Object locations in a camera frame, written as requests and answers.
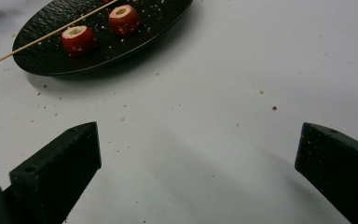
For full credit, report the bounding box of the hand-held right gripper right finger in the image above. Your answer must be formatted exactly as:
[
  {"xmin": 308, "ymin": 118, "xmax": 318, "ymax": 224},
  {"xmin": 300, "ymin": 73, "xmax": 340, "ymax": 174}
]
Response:
[{"xmin": 294, "ymin": 121, "xmax": 358, "ymax": 224}]

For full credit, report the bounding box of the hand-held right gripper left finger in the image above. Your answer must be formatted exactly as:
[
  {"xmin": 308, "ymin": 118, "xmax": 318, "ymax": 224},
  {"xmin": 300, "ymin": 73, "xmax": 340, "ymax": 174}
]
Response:
[{"xmin": 8, "ymin": 121, "xmax": 103, "ymax": 224}]

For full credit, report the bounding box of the black textured plate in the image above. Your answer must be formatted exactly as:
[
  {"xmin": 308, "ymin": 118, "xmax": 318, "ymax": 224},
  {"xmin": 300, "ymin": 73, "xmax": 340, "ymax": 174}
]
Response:
[{"xmin": 11, "ymin": 0, "xmax": 194, "ymax": 77}]

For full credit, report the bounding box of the cored red hawthorn fruit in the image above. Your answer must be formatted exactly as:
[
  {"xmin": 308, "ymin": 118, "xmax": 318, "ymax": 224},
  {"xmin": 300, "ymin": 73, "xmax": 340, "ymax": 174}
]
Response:
[
  {"xmin": 108, "ymin": 4, "xmax": 142, "ymax": 37},
  {"xmin": 61, "ymin": 24, "xmax": 97, "ymax": 57}
]

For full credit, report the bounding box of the thin bamboo skewer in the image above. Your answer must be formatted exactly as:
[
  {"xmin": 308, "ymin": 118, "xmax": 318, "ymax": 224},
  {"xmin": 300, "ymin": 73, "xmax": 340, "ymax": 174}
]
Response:
[{"xmin": 0, "ymin": 0, "xmax": 119, "ymax": 71}]

